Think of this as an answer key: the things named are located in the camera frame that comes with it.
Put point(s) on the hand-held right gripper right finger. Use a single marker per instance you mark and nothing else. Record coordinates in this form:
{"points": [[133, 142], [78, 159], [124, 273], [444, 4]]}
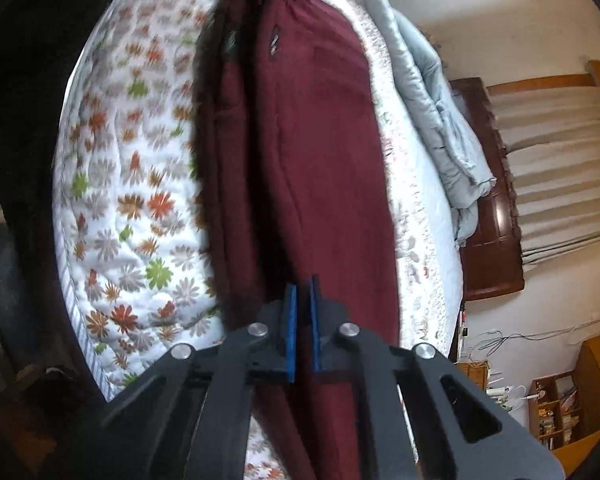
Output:
{"points": [[314, 327]]}

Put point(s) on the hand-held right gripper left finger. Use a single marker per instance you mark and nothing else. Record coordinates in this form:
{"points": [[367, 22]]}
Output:
{"points": [[291, 332]]}

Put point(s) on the dark red towel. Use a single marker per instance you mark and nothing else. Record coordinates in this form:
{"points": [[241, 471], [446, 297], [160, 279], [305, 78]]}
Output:
{"points": [[320, 160]]}

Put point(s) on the wooden nightstand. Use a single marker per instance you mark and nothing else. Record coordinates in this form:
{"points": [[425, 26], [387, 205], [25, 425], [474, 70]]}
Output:
{"points": [[472, 372]]}

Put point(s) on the light blue bed sheet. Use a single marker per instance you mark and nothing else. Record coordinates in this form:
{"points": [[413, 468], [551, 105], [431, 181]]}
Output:
{"points": [[437, 215]]}

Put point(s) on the grey comforter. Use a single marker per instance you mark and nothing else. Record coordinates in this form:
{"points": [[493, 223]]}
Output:
{"points": [[430, 110]]}

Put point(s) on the dark wooden headboard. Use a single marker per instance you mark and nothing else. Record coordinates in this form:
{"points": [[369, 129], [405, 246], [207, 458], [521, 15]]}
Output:
{"points": [[495, 240]]}

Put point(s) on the cluster of bottles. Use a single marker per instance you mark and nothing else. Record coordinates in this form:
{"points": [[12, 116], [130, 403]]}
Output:
{"points": [[505, 392]]}

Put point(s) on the floral quilted bedspread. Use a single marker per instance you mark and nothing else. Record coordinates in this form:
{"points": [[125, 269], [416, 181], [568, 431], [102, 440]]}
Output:
{"points": [[130, 210]]}

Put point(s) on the cluttered shelf nook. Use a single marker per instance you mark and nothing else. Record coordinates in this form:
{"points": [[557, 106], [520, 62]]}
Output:
{"points": [[555, 410]]}

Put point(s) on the beige pleated curtain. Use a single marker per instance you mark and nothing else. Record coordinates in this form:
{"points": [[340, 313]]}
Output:
{"points": [[555, 160]]}

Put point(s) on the wooden desk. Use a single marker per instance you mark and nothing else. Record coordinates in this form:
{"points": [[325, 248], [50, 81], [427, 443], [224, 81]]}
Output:
{"points": [[580, 452]]}

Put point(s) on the wooden wall beam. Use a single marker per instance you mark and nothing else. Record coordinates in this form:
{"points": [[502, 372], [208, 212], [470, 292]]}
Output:
{"points": [[530, 82]]}

